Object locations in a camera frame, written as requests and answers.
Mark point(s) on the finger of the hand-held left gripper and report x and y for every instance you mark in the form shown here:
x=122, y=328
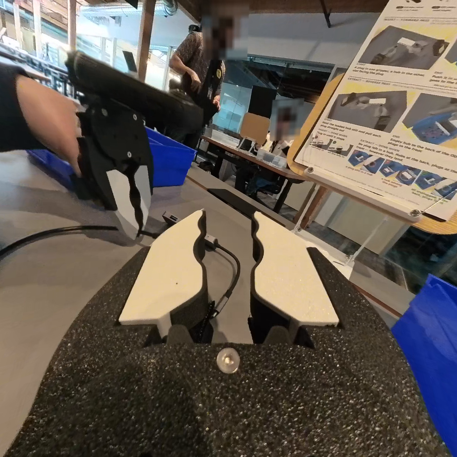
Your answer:
x=144, y=192
x=123, y=200

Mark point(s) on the brown topped table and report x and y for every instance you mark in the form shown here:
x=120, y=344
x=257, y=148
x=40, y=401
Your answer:
x=228, y=144

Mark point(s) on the person's left forearm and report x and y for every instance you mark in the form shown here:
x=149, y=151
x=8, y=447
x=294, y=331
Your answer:
x=14, y=110

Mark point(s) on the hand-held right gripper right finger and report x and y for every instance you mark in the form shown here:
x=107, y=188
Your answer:
x=292, y=278

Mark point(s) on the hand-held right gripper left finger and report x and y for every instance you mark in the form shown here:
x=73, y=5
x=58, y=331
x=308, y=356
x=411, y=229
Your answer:
x=171, y=275

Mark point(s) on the black monitor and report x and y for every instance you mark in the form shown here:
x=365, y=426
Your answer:
x=262, y=100

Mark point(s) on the person's left hand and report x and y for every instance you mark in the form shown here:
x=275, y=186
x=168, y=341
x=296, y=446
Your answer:
x=53, y=121

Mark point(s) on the clear plastic box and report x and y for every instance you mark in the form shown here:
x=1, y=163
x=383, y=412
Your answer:
x=273, y=159

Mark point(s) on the instruction board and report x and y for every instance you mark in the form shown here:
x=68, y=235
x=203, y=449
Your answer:
x=375, y=107

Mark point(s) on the clear board stand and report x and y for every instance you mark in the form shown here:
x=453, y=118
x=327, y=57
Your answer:
x=371, y=235

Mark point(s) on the blue plastic bin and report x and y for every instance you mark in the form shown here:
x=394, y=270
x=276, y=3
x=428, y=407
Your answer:
x=428, y=339
x=171, y=160

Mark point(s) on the grey usb hub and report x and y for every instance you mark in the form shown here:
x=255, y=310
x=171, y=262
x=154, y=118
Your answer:
x=171, y=217

